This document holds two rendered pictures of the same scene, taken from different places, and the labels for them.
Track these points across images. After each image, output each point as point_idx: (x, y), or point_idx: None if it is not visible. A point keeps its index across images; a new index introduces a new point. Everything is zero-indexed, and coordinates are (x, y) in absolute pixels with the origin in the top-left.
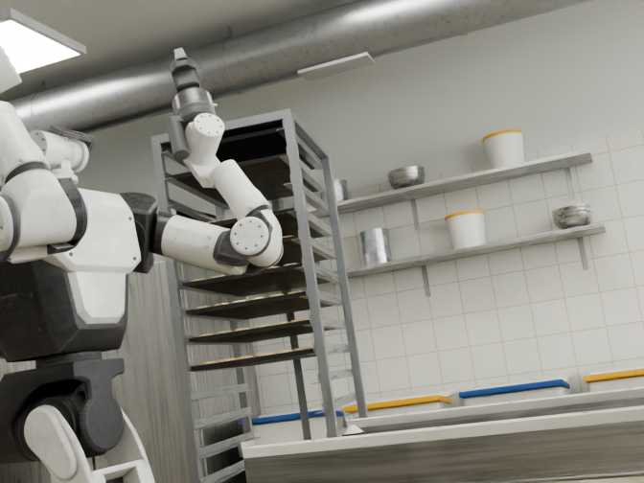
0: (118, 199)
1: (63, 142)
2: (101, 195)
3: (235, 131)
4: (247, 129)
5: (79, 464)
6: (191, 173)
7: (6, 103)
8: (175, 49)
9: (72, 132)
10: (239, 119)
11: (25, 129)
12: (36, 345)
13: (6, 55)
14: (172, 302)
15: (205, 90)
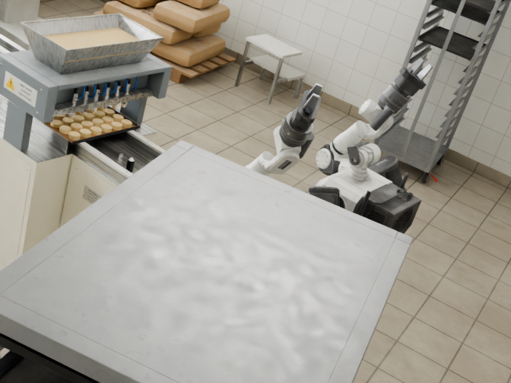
0: (326, 177)
1: (359, 148)
2: (334, 174)
3: (264, 210)
4: (240, 202)
5: None
6: None
7: (357, 121)
8: (321, 85)
9: (357, 144)
10: (261, 174)
11: (347, 129)
12: None
13: (364, 102)
14: None
15: (291, 111)
